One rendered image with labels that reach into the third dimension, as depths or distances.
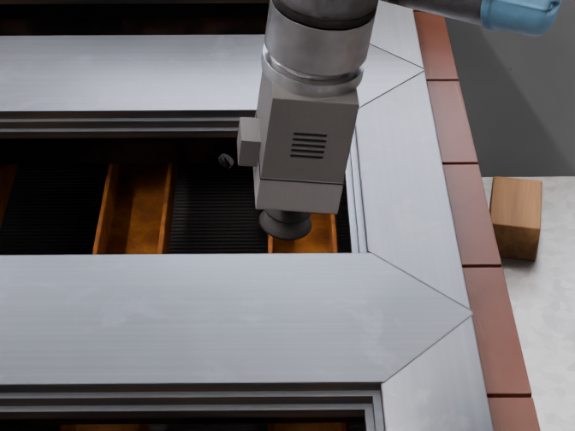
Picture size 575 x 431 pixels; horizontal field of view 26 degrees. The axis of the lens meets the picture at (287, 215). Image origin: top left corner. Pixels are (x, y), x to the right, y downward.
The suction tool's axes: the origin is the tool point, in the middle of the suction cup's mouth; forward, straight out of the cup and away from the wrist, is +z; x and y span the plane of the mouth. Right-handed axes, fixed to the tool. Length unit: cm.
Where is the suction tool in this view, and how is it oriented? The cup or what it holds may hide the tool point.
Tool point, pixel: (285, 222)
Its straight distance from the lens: 100.6
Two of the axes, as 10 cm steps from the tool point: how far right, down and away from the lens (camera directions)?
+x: 9.9, 0.6, 1.3
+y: 0.6, 6.5, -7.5
